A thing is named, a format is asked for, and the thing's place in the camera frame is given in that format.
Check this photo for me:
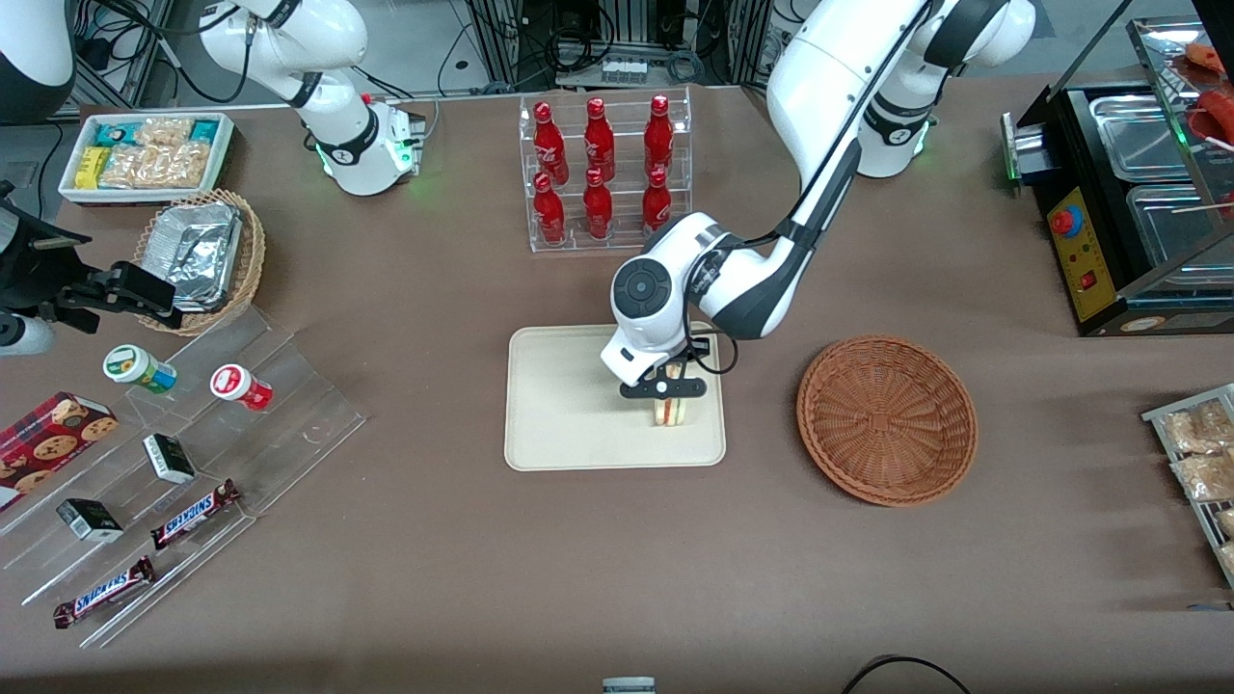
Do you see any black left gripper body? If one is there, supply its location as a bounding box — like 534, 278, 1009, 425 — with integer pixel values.
665, 335, 713, 382

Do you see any small black box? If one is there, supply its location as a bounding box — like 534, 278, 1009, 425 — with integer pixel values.
143, 433, 197, 485
56, 497, 124, 544

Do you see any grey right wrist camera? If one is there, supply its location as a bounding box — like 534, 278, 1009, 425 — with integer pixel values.
0, 314, 56, 359

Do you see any aluminium foil container stack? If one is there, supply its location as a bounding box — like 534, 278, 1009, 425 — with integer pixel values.
143, 202, 244, 314

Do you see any black cable loop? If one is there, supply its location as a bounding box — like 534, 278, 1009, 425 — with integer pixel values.
841, 654, 975, 694

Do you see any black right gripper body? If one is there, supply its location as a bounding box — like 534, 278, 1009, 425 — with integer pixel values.
0, 183, 94, 316

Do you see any light oval wicker basket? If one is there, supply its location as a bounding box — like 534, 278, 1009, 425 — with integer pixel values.
133, 188, 267, 336

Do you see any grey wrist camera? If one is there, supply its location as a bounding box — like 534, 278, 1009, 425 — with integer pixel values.
619, 377, 709, 400
0, 314, 56, 359

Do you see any green lid cup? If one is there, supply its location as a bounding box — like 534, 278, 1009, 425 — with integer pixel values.
103, 344, 178, 395

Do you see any small clear cracker bag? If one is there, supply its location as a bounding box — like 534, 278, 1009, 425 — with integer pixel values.
135, 117, 197, 147

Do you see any red lid cup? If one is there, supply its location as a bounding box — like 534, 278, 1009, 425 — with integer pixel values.
210, 363, 274, 413

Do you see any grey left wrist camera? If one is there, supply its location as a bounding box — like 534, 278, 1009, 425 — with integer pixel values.
619, 377, 709, 400

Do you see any red soda bottle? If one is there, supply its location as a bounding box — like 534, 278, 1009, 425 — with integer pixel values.
582, 168, 614, 241
532, 172, 567, 246
584, 96, 616, 182
532, 100, 571, 186
644, 93, 675, 179
641, 168, 673, 232

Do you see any Snickers chocolate bar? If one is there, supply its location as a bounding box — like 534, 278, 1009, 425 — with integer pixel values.
53, 556, 156, 629
150, 479, 242, 551

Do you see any beige plastic tray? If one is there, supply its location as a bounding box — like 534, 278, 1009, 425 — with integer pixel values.
504, 321, 727, 472

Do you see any brown round wicker basket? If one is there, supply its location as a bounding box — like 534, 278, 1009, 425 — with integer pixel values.
796, 334, 979, 508

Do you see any clear acrylic stepped display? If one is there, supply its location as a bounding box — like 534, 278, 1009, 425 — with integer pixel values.
0, 305, 369, 650

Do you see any white rectangular snack bin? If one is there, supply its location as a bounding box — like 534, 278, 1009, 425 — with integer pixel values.
58, 112, 235, 206

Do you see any clear acrylic bottle rack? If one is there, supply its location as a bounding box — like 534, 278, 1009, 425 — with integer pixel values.
519, 85, 693, 254

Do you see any tray of wrapped snacks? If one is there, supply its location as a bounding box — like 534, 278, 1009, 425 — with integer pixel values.
1141, 384, 1234, 589

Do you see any black food warmer machine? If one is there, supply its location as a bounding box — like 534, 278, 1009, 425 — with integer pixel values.
1003, 14, 1234, 338

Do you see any steel warmer pan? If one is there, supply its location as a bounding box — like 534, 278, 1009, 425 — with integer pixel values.
1089, 93, 1189, 184
1125, 183, 1234, 290

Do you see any red chocolate cookie box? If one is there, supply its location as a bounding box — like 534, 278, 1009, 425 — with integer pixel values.
0, 391, 120, 512

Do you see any large clear cracker bag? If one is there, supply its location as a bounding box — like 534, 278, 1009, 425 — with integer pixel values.
99, 143, 215, 190

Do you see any aluminium equipment frame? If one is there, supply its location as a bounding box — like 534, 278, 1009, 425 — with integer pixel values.
463, 0, 772, 90

